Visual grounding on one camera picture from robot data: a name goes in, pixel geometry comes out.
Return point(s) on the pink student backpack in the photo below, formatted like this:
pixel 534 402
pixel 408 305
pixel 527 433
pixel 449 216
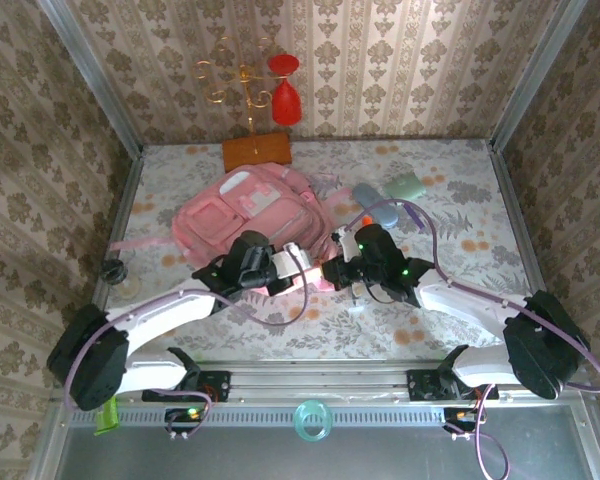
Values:
pixel 215 220

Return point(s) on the teal tape roll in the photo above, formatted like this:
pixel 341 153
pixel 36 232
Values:
pixel 298 420

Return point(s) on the aluminium table side rail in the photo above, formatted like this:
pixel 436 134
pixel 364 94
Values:
pixel 125 200
pixel 521 225

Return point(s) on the small black controller board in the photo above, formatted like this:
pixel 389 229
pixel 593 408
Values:
pixel 455 415
pixel 180 415

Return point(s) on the blue grey pencil case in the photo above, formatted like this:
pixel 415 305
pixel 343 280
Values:
pixel 375 197

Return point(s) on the green plastic tag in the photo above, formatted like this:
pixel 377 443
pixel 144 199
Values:
pixel 106 420

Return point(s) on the pale green wallet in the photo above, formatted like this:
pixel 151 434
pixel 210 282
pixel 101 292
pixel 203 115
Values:
pixel 405 187

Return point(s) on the purple pen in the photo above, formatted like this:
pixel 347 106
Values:
pixel 414 215

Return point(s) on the aluminium front rail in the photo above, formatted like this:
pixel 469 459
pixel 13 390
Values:
pixel 320 382

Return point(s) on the metal front tray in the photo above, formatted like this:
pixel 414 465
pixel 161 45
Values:
pixel 380 455

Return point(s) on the black round knob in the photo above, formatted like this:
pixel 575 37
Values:
pixel 111 270

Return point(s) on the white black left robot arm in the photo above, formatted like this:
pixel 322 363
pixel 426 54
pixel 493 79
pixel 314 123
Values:
pixel 165 312

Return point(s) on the aluminium frame post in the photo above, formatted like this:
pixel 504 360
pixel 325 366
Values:
pixel 530 75
pixel 97 80

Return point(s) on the gold stand with red ornaments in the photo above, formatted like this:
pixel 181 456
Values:
pixel 257 150

